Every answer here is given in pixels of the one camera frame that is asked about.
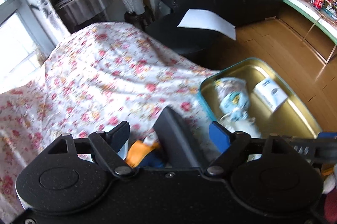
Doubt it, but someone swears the large white tissue packet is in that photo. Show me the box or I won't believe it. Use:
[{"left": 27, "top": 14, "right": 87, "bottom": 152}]
[{"left": 253, "top": 78, "right": 288, "bottom": 113}]

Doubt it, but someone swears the black leather sofa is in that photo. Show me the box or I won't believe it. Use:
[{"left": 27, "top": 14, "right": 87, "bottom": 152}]
[{"left": 146, "top": 0, "right": 282, "bottom": 70}]

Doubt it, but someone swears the white paper sheet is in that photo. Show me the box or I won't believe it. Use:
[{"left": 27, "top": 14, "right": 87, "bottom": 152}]
[{"left": 178, "top": 9, "right": 237, "bottom": 41}]

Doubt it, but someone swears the white sponge brush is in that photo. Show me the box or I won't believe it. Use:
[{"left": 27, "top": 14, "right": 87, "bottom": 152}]
[{"left": 218, "top": 117, "right": 262, "bottom": 138}]

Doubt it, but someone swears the orange navy fabric pouch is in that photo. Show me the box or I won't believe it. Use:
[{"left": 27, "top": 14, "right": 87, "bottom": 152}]
[{"left": 125, "top": 138, "right": 164, "bottom": 168}]

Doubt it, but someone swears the green white coffee table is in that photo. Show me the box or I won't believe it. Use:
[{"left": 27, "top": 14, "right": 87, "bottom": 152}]
[{"left": 283, "top": 0, "right": 336, "bottom": 65}]

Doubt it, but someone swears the teal gold metal tin tray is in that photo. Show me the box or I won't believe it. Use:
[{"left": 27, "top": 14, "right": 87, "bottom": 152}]
[{"left": 198, "top": 57, "right": 323, "bottom": 161}]

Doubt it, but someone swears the dark side table with magazines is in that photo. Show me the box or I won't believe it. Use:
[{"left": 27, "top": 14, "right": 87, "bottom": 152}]
[{"left": 55, "top": 0, "right": 113, "bottom": 33}]

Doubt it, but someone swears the floral tablecloth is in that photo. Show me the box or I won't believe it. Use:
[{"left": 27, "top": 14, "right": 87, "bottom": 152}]
[{"left": 1, "top": 22, "right": 217, "bottom": 223}]

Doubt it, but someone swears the black triangular glasses case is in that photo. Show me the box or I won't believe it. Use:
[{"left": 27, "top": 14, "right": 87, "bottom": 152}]
[{"left": 153, "top": 106, "right": 209, "bottom": 169}]

